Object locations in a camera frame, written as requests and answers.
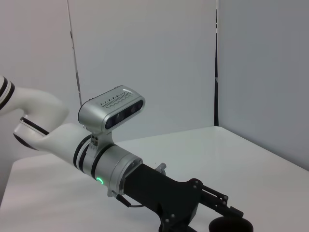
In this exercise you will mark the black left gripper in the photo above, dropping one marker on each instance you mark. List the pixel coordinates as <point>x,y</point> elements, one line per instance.
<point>164,191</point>

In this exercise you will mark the dark brown teacup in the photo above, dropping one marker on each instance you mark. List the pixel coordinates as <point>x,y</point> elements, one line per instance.
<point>231,226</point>

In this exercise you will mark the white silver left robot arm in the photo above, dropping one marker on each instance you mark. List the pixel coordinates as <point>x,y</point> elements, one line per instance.
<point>60,142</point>

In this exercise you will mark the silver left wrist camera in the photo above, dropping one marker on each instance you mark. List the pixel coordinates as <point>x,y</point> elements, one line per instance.
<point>96,113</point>

